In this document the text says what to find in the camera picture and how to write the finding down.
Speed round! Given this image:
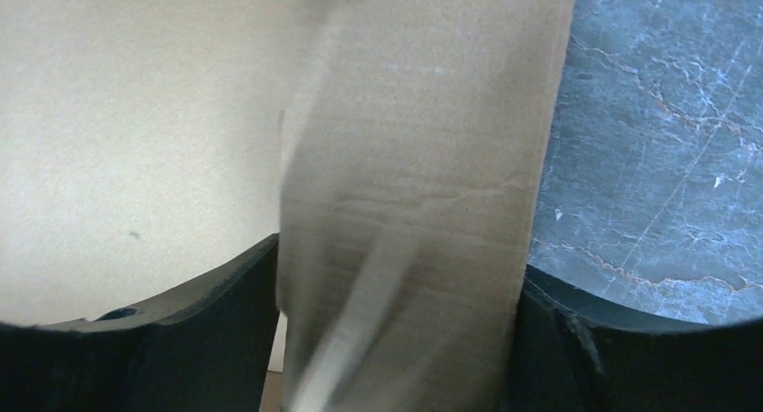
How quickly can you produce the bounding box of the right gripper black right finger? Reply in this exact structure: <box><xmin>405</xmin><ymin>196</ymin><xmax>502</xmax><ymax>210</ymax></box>
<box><xmin>503</xmin><ymin>267</ymin><xmax>762</xmax><ymax>412</ymax></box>

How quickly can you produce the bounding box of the cardboard box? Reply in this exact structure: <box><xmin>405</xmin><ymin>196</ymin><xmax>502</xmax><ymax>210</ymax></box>
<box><xmin>1</xmin><ymin>0</ymin><xmax>576</xmax><ymax>411</ymax></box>

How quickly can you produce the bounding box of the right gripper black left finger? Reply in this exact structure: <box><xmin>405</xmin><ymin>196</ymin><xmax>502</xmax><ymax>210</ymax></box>
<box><xmin>1</xmin><ymin>235</ymin><xmax>278</xmax><ymax>411</ymax></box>

